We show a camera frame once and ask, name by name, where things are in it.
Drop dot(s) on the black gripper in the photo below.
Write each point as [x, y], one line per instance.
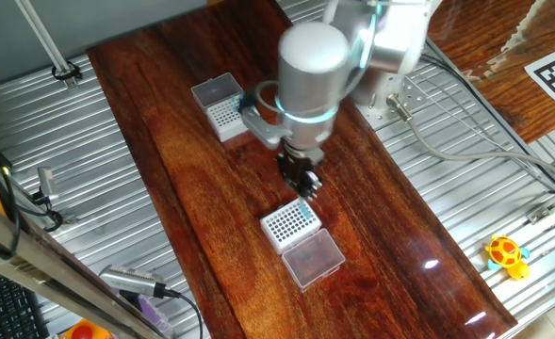
[300, 167]

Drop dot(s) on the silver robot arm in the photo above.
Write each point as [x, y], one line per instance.
[312, 75]

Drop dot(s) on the white tip rack clear lid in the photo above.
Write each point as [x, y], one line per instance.
[225, 129]
[288, 225]

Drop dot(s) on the dark red wooden board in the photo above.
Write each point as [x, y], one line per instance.
[239, 212]

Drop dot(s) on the yellow orange turtle toy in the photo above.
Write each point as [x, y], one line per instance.
[505, 254]

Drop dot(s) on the brown wooden board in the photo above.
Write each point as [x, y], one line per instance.
[475, 28]

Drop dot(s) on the silver stand rod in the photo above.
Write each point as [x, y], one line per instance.
[46, 44]

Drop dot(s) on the black keyboard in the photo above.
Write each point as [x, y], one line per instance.
[4, 311]

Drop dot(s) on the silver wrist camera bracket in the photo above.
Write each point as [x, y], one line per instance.
[267, 129]

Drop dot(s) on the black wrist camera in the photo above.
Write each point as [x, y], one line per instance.
[247, 103]

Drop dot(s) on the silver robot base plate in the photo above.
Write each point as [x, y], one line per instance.
[416, 101]

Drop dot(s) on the silver depth camera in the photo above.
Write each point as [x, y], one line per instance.
[131, 281]

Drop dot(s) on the aluminium bar with bracket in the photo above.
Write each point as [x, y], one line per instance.
[536, 215]

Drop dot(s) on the side camera mount arm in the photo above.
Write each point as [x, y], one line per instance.
[70, 219]

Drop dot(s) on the small grey side camera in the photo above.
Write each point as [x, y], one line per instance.
[47, 181]

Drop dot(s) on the aluminium frame beam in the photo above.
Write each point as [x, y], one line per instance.
[46, 275]

